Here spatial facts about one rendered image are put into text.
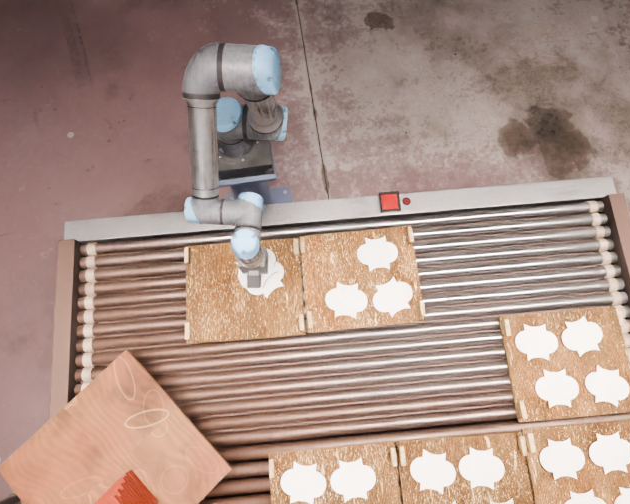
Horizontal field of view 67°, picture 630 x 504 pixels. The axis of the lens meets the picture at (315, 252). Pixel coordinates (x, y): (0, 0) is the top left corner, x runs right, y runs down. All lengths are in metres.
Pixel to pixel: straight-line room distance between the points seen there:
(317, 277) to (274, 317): 0.21
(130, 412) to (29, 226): 1.76
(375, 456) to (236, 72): 1.23
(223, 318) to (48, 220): 1.68
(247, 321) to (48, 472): 0.74
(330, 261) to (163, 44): 2.17
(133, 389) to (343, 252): 0.83
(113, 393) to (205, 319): 0.36
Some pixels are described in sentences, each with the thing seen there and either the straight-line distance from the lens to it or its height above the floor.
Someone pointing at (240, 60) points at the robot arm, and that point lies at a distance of 1.26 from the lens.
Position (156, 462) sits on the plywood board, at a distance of 1.64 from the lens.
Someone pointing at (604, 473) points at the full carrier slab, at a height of 0.94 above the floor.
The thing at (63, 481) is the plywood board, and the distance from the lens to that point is 1.74.
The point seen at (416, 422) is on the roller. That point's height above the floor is 0.92.
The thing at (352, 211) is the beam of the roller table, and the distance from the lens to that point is 1.78.
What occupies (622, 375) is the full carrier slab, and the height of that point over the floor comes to 0.94.
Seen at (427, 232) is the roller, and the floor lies 0.92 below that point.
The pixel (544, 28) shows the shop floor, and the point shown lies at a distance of 3.70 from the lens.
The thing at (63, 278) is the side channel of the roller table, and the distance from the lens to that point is 1.89.
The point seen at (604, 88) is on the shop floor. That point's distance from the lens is 3.61.
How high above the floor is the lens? 2.59
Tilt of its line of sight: 75 degrees down
